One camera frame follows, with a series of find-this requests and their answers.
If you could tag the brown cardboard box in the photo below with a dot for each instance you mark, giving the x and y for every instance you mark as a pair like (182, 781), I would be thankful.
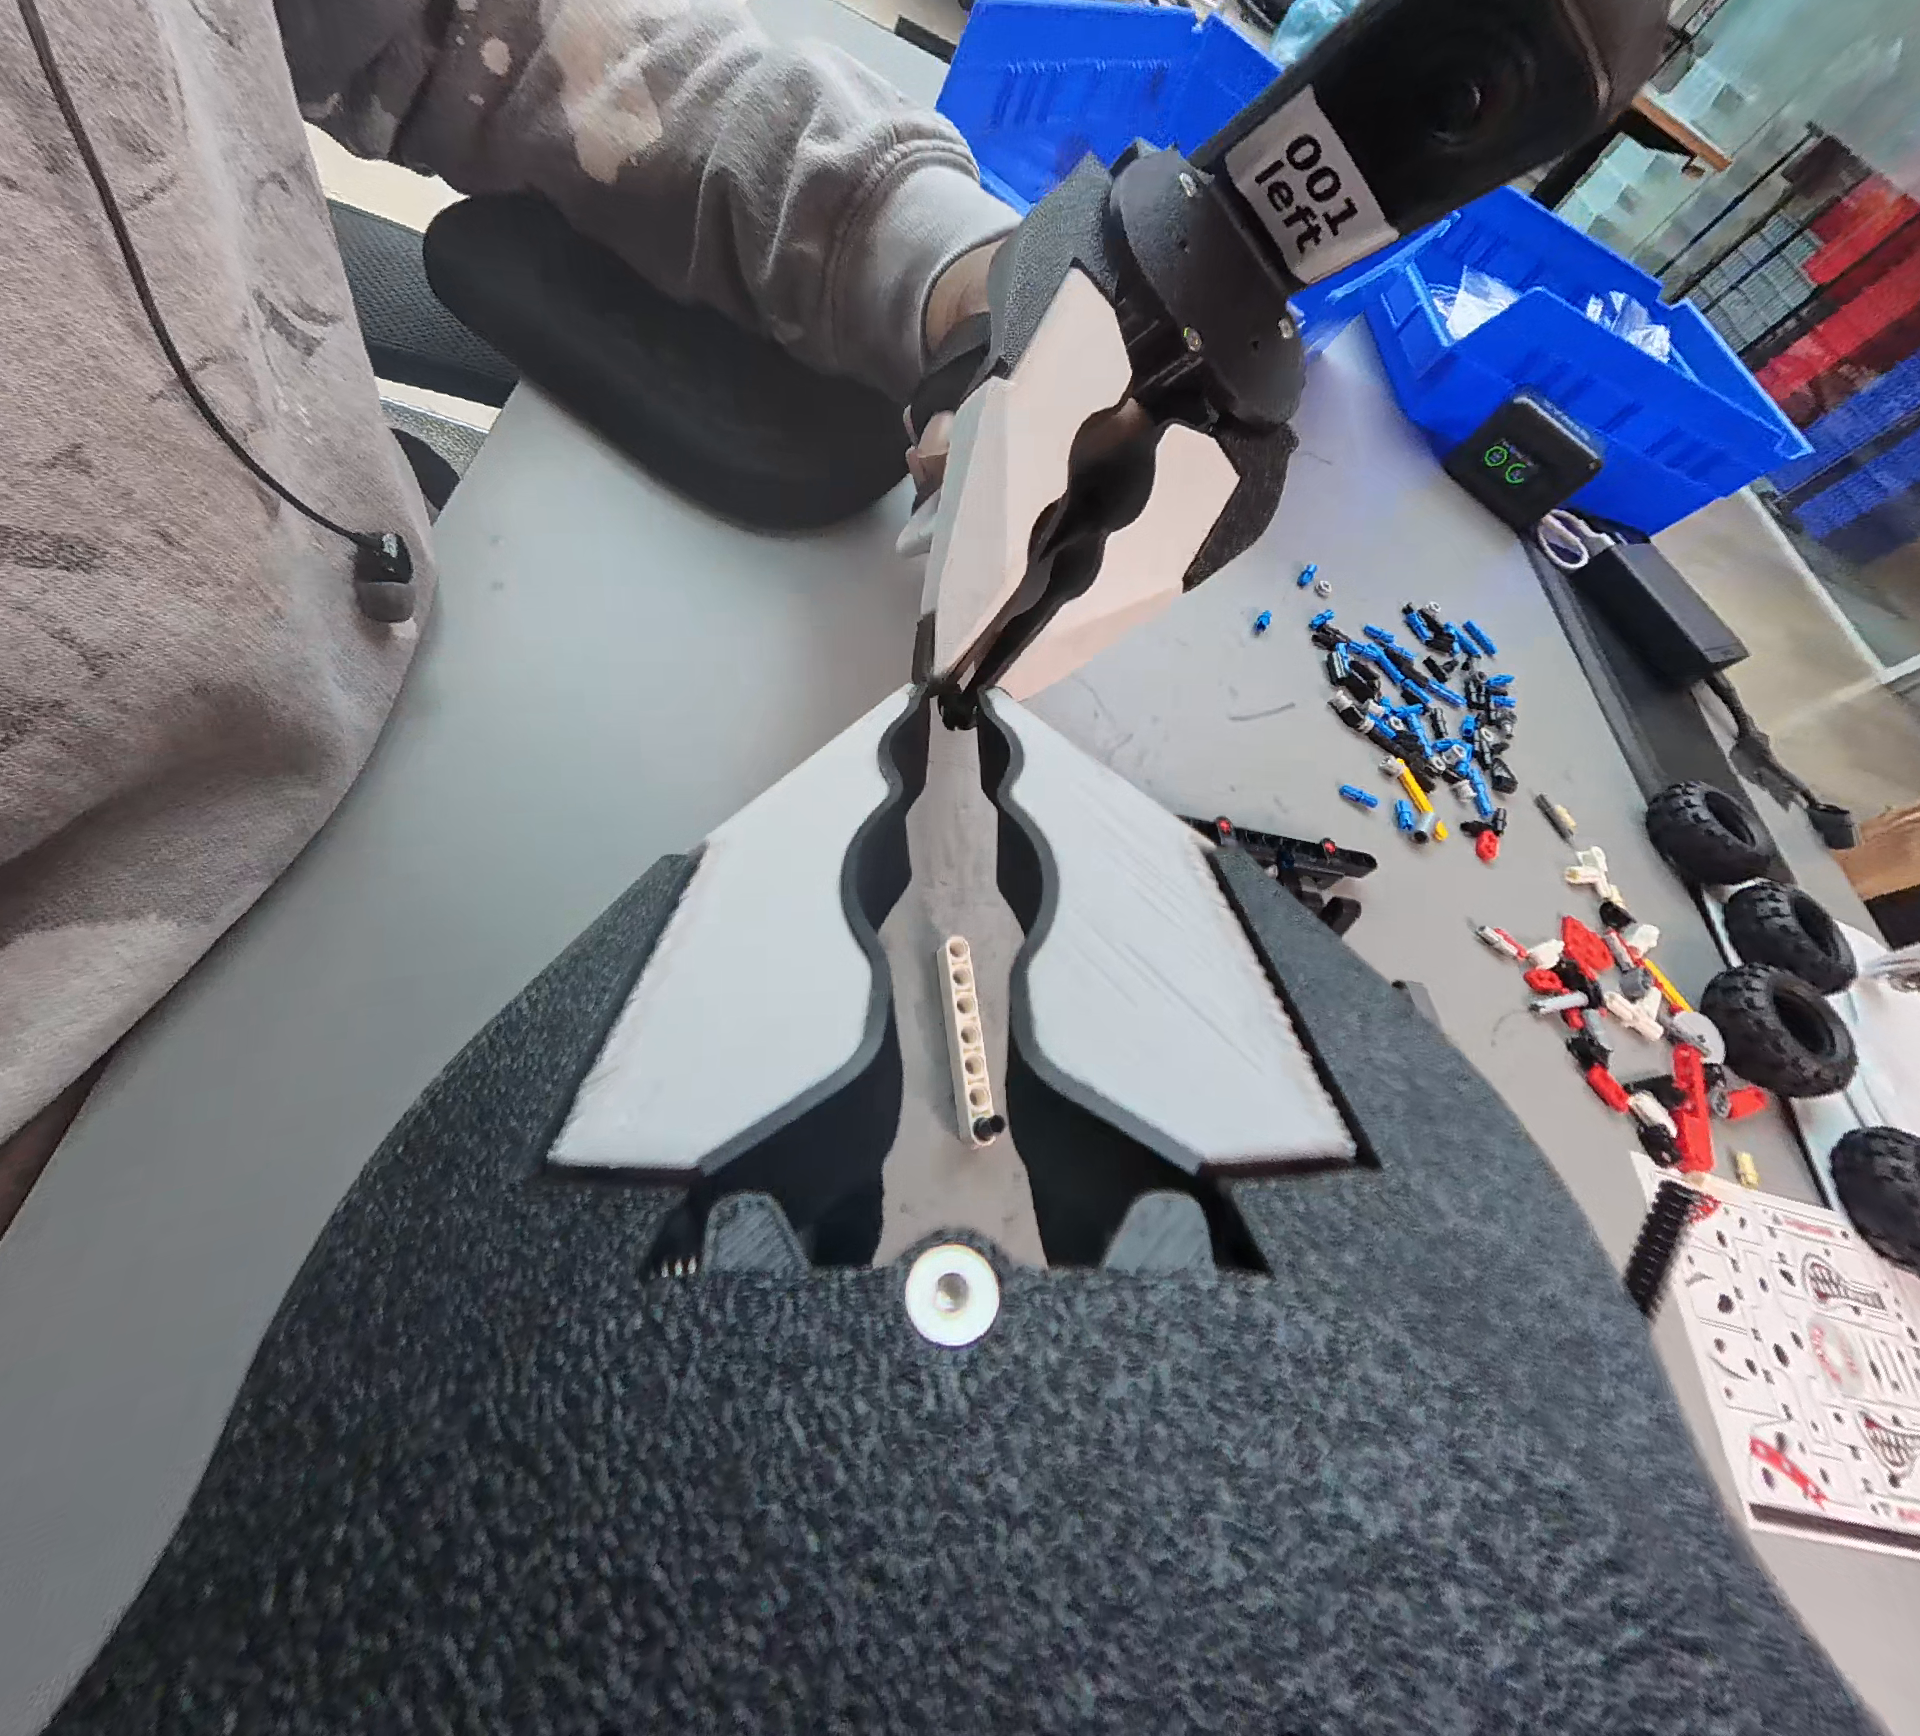
(1882, 874)

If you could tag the white holed toy beam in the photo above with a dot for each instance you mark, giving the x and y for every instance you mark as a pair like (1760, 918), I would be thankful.
(960, 1030)

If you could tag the stack of red blue bins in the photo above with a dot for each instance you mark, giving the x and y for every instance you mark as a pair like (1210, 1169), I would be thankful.
(1852, 340)

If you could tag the grey desk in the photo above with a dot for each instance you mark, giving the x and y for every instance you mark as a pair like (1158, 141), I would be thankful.
(600, 717)

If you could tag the black toy tire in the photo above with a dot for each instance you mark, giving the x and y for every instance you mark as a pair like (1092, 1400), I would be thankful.
(1778, 1030)
(1882, 1189)
(1710, 832)
(1792, 934)

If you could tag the blue plastic bin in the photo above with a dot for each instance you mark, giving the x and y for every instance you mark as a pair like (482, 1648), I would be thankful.
(1081, 86)
(1591, 401)

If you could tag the blue plastic bag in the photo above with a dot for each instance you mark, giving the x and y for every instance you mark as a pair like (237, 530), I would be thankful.
(1317, 22)

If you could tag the pile of blue black pins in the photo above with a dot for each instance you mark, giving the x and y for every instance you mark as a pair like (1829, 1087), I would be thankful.
(1411, 701)

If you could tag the black mesh office chair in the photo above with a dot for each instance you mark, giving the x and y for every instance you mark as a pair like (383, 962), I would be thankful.
(405, 297)

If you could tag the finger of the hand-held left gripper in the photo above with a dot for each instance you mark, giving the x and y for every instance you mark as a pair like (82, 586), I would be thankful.
(1005, 461)
(1154, 551)

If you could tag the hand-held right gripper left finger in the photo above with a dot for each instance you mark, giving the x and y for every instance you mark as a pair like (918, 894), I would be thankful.
(734, 1001)

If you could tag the person's left forearm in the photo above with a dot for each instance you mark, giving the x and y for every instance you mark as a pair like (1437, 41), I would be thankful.
(630, 116)

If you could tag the grey black toy chassis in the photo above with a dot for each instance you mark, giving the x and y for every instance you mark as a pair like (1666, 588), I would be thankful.
(1291, 855)

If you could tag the black power adapter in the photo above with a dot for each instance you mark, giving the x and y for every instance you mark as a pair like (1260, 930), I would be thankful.
(1658, 611)

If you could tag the person's grey hoodie torso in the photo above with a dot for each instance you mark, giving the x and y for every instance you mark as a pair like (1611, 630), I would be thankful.
(151, 416)

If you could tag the pile of red white pieces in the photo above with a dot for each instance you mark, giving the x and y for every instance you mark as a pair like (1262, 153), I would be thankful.
(1575, 956)

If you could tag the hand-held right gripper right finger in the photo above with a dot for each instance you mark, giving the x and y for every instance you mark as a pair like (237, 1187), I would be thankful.
(1170, 1001)

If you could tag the white sticker sheet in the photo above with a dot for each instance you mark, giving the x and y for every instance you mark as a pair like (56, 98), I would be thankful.
(1800, 1391)

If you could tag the black power bank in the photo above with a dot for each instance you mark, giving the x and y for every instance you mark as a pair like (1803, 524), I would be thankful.
(1522, 461)

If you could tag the person's left hand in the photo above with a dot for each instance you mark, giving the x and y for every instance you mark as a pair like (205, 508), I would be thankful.
(960, 304)

